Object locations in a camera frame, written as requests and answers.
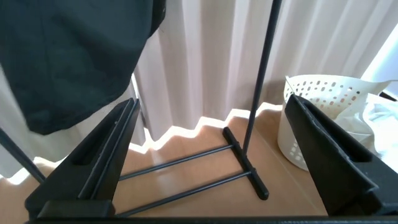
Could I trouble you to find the white laundry basket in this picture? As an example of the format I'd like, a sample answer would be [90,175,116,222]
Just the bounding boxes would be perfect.
[277,74,396,172]

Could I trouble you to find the beige curtain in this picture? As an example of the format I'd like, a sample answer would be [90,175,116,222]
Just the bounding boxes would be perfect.
[0,0,398,180]

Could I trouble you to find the white printed garment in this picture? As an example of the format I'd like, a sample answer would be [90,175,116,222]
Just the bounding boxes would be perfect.
[334,92,398,174]

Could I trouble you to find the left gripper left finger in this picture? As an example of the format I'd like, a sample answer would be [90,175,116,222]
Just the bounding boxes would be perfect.
[24,98,141,218]

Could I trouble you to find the black clothes rack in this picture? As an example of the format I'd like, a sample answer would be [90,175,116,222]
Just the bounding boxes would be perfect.
[0,0,283,218]

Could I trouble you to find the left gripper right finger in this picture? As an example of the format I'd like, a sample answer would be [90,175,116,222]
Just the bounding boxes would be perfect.
[285,94,398,217]

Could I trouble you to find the black shorts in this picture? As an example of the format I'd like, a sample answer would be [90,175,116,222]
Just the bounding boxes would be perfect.
[0,0,167,136]

